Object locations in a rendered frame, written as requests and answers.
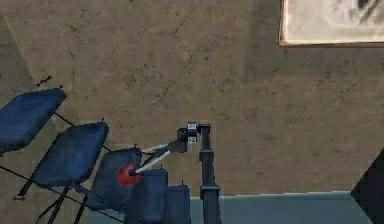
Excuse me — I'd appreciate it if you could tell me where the blue folding stool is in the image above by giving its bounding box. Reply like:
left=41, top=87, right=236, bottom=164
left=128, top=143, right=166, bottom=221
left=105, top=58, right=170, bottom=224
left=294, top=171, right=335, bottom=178
left=73, top=145, right=143, bottom=224
left=123, top=167, right=169, bottom=224
left=13, top=119, right=110, bottom=224
left=164, top=181, right=192, bottom=224
left=0, top=86, right=68, bottom=156

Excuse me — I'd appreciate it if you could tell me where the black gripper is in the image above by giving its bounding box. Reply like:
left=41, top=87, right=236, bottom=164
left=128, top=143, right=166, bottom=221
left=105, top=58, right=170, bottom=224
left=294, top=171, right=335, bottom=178
left=132, top=127, right=189, bottom=176

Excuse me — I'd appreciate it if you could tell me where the red apple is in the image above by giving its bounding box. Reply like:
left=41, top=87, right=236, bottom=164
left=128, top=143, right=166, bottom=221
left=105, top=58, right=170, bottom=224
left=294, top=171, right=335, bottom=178
left=115, top=161, right=143, bottom=187

